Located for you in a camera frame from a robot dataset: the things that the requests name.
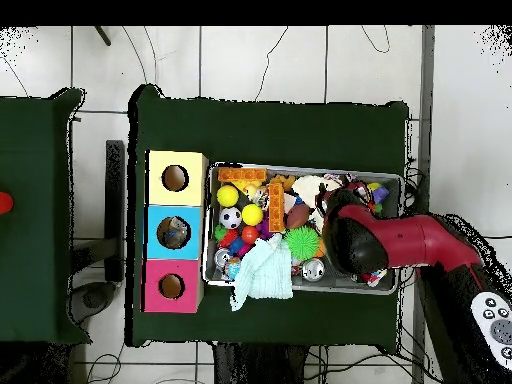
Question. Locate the mint green cloth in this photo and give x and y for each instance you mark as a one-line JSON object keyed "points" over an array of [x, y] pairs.
{"points": [[264, 272]]}

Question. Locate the blue globe ball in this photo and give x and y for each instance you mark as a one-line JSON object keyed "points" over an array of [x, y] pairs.
{"points": [[232, 268]]}

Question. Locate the cream muslin cloth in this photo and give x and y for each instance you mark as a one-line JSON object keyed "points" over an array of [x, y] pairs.
{"points": [[316, 188]]}

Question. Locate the clear plastic bottle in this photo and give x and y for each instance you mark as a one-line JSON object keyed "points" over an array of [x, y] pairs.
{"points": [[172, 236]]}

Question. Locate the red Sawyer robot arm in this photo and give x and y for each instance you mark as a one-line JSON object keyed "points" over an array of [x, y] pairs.
{"points": [[416, 240]]}

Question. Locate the wooden box with three holes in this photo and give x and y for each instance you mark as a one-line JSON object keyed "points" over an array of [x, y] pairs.
{"points": [[176, 196]]}

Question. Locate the shallow metal mesh bin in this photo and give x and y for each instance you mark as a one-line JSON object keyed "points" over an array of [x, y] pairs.
{"points": [[340, 284]]}

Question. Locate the smooth yellow ball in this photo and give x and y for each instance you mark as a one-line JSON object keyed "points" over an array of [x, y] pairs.
{"points": [[252, 214]]}

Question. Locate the long orange toy brick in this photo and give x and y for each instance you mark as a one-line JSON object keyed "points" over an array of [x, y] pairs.
{"points": [[276, 208]]}

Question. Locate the black and white soccer ball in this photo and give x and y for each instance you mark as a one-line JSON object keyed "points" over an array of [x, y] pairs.
{"points": [[230, 218]]}

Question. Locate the wide orange toy brick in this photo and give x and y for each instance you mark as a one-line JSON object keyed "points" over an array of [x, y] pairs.
{"points": [[242, 174]]}

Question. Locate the brown toy football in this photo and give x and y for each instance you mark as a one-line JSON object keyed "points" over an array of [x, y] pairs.
{"points": [[298, 216]]}

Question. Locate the green spiky ball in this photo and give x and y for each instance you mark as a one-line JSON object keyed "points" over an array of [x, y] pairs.
{"points": [[302, 242]]}

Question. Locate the grey metal bar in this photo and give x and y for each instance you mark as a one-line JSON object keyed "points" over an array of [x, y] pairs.
{"points": [[426, 120]]}

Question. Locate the dark green side table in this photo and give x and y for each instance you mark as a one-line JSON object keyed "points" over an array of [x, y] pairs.
{"points": [[32, 240]]}

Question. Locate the black rod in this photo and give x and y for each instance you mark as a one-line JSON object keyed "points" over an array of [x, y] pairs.
{"points": [[103, 36]]}

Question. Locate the red round object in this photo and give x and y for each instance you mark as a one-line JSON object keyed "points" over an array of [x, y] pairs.
{"points": [[4, 202]]}

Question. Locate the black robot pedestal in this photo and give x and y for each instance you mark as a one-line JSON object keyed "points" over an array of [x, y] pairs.
{"points": [[256, 368]]}

